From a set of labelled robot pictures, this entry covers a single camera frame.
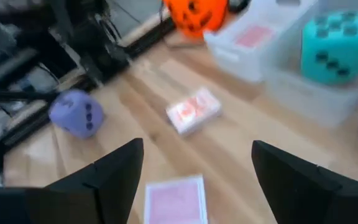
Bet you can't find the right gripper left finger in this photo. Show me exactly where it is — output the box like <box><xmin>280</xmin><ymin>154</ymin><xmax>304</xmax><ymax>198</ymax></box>
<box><xmin>0</xmin><ymin>138</ymin><xmax>145</xmax><ymax>224</ymax></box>

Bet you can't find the teal foam die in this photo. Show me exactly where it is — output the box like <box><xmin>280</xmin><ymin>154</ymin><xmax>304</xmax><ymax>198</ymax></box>
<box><xmin>300</xmin><ymin>10</ymin><xmax>358</xmax><ymax>86</ymax></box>

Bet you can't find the pink backed card deck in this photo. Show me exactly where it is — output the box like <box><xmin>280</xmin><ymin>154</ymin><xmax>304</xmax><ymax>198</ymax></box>
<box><xmin>144</xmin><ymin>175</ymin><xmax>209</xmax><ymax>224</ymax></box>
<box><xmin>234</xmin><ymin>24</ymin><xmax>275</xmax><ymax>49</ymax></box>

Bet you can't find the orange pumpkin bucket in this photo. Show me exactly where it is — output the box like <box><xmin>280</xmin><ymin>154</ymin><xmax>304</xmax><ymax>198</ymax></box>
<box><xmin>162</xmin><ymin>0</ymin><xmax>229</xmax><ymax>39</ymax></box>

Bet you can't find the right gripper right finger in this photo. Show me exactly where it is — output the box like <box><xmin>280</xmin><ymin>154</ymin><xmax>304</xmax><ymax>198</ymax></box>
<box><xmin>251</xmin><ymin>139</ymin><xmax>358</xmax><ymax>224</ymax></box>

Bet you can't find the white plastic bin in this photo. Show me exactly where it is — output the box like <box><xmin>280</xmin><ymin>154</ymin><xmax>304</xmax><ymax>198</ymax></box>
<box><xmin>203</xmin><ymin>0</ymin><xmax>319</xmax><ymax>84</ymax></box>

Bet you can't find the purple foam die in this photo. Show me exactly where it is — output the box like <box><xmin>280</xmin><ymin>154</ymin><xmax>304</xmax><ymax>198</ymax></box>
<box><xmin>48</xmin><ymin>89</ymin><xmax>105</xmax><ymax>139</ymax></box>

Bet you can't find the clear plastic bin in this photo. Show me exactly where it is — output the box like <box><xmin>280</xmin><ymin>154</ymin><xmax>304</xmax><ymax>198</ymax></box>
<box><xmin>262</xmin><ymin>0</ymin><xmax>358</xmax><ymax>129</ymax></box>

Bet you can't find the orange patterned card deck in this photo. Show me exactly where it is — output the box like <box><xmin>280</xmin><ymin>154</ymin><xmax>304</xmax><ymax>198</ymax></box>
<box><xmin>165</xmin><ymin>86</ymin><xmax>223</xmax><ymax>137</ymax></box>

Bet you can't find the black diagonal frame strut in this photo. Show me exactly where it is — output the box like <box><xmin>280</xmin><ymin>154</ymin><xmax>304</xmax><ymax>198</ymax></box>
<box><xmin>0</xmin><ymin>88</ymin><xmax>60</xmax><ymax>105</ymax></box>

